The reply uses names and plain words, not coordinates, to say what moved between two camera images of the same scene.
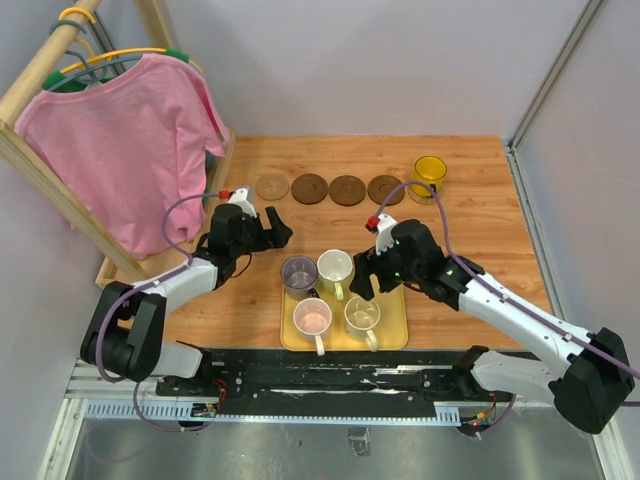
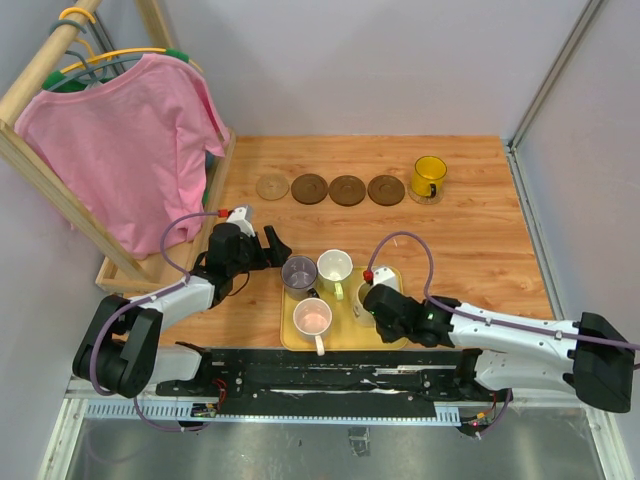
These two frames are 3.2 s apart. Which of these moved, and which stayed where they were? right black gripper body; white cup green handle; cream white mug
Moved: cream white mug; right black gripper body
Stayed: white cup green handle
